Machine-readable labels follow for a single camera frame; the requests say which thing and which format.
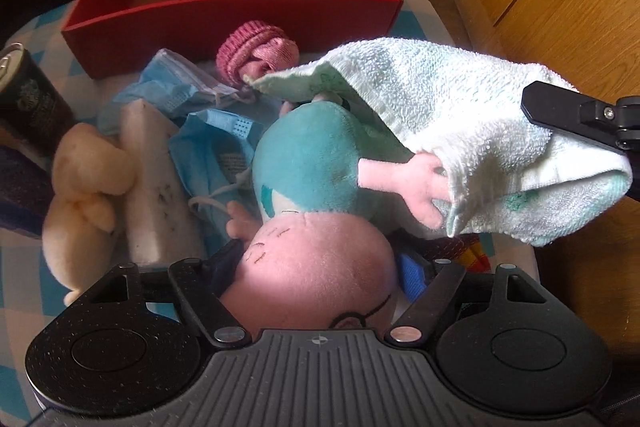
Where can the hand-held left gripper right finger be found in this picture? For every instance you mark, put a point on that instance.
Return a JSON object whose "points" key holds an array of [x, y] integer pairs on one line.
{"points": [[412, 278]]}

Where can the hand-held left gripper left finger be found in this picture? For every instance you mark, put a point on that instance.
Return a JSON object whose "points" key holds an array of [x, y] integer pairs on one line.
{"points": [[197, 294]]}

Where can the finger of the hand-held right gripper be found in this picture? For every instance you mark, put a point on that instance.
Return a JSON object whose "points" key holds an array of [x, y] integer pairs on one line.
{"points": [[635, 182], [565, 109]]}

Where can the pink pig plush toy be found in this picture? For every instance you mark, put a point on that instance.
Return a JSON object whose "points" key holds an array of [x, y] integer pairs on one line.
{"points": [[310, 267]]}

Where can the blue face mask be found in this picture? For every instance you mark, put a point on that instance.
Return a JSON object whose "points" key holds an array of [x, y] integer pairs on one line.
{"points": [[170, 82], [210, 157]]}

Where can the white terry towel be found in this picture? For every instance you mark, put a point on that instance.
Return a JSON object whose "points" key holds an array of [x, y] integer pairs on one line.
{"points": [[425, 97]]}

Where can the cream plush bear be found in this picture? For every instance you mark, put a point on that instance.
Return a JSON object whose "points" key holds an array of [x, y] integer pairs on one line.
{"points": [[85, 177]]}

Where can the colourful striped cloth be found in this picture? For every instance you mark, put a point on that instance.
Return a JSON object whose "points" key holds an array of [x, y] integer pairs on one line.
{"points": [[477, 254]]}

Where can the long white sponge block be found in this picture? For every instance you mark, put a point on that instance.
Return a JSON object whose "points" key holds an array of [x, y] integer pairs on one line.
{"points": [[155, 187]]}

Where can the blue checkered blanket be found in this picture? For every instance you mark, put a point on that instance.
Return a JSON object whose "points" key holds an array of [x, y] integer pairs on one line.
{"points": [[15, 287]]}

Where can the pink knit sock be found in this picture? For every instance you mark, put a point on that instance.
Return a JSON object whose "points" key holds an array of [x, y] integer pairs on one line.
{"points": [[245, 47]]}

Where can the dark metal can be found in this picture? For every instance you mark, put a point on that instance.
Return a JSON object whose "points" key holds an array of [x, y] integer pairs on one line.
{"points": [[30, 102]]}

